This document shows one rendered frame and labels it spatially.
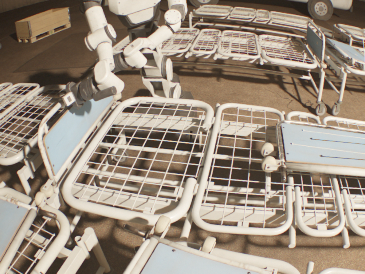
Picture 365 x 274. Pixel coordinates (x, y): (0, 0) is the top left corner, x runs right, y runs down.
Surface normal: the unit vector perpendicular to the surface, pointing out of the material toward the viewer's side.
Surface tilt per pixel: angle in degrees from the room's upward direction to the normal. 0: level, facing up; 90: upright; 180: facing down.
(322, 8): 90
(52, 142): 90
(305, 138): 4
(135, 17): 117
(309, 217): 90
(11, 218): 5
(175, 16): 64
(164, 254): 7
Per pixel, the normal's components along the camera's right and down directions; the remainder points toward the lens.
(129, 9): 0.30, 0.84
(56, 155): 0.97, 0.10
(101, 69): -0.44, -0.32
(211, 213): -0.22, 0.57
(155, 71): -0.14, 0.89
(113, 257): -0.04, -0.82
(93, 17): -0.22, -0.01
